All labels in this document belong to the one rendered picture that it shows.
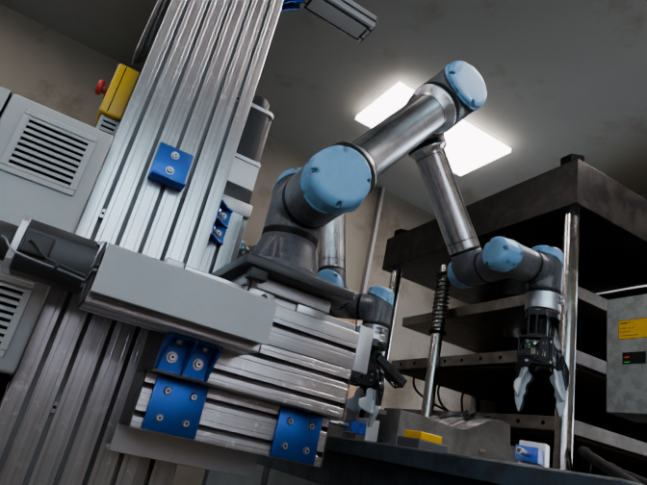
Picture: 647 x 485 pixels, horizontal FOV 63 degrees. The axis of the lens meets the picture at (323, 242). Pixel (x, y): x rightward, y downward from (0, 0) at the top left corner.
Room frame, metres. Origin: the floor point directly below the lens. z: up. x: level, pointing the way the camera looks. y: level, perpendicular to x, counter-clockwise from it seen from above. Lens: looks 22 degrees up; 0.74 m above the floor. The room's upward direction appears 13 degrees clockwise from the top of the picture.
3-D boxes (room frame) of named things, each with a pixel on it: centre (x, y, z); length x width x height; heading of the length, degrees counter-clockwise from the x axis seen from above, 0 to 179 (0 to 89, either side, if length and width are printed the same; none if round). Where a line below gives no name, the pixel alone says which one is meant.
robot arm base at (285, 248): (1.01, 0.07, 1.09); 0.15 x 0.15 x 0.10
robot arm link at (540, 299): (1.09, -0.51, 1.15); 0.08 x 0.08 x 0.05
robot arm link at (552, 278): (1.09, -0.50, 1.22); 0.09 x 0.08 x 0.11; 112
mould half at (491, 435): (1.58, -0.45, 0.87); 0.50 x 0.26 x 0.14; 114
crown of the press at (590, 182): (2.48, -1.02, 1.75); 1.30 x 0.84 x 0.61; 24
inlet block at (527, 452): (1.05, -0.47, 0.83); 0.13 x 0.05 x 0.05; 142
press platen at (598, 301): (2.50, -1.07, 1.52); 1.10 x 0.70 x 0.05; 24
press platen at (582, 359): (2.50, -1.06, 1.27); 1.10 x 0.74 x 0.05; 24
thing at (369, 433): (1.39, -0.17, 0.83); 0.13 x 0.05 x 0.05; 112
